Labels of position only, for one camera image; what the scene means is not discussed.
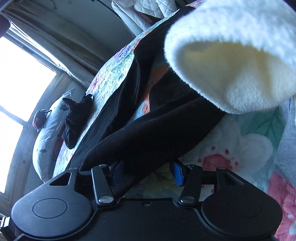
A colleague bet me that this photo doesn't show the white fleece sleeve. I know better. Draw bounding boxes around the white fleece sleeve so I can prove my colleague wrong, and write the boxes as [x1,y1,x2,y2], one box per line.
[164,1,295,114]

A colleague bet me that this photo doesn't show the black garment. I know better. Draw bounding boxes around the black garment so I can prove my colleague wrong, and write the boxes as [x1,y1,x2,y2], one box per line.
[62,94,93,149]

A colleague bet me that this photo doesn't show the grey plush toy red bow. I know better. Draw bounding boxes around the grey plush toy red bow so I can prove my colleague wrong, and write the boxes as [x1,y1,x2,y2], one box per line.
[32,109,51,132]

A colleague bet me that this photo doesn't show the white patterned pillow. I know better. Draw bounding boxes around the white patterned pillow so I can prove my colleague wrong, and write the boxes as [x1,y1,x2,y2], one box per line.
[32,88,76,182]

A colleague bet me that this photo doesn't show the black pants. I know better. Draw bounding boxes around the black pants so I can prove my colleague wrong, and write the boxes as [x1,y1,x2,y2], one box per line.
[70,6,225,176]

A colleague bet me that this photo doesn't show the beige curtain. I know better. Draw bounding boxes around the beige curtain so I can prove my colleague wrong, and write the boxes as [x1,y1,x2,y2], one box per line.
[0,0,117,76]

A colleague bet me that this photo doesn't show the floral quilt bedspread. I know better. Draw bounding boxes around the floral quilt bedspread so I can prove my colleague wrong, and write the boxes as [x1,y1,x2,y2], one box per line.
[52,0,296,241]

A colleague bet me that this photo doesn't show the white quilted jacket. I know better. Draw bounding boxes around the white quilted jacket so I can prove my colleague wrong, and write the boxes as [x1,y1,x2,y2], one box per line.
[111,0,184,36]

